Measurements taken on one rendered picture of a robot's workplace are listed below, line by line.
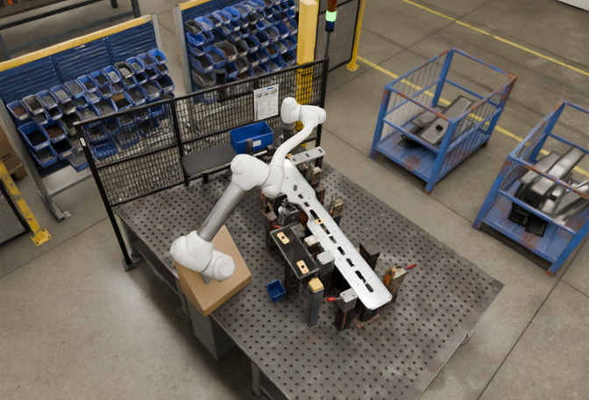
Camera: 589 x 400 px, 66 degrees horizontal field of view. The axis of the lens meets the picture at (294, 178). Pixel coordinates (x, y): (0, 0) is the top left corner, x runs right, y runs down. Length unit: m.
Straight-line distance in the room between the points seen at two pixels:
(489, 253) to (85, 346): 3.53
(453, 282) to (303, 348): 1.16
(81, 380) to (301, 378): 1.71
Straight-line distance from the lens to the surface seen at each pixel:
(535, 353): 4.22
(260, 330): 2.98
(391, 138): 5.20
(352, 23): 6.20
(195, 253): 2.65
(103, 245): 4.46
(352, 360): 2.94
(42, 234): 4.68
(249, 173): 2.49
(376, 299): 2.81
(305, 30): 3.47
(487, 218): 4.62
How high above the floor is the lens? 3.37
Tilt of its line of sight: 45 degrees down
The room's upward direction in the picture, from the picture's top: 3 degrees clockwise
